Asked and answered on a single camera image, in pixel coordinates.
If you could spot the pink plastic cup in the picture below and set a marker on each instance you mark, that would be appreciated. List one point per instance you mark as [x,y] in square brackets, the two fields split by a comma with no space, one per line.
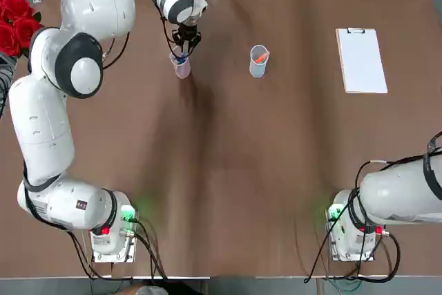
[182,71]

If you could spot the orange pencil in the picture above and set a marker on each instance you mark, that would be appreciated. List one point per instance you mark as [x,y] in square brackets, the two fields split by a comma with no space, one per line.
[262,57]

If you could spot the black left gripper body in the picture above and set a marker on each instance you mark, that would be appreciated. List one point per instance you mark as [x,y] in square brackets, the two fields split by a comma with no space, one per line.
[186,35]

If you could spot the red rose bouquet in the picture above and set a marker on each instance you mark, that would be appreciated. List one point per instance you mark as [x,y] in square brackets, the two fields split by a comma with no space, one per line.
[14,8]

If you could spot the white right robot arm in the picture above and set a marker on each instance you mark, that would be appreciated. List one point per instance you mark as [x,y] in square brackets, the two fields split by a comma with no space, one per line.
[397,188]

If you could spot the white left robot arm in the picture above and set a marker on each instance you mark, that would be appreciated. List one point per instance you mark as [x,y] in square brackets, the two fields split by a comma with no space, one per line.
[41,129]

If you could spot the person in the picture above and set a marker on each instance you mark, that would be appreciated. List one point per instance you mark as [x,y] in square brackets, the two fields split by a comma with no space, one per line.
[155,289]

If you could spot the white clipboard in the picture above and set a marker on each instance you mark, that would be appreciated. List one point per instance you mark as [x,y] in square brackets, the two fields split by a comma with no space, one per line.
[362,63]

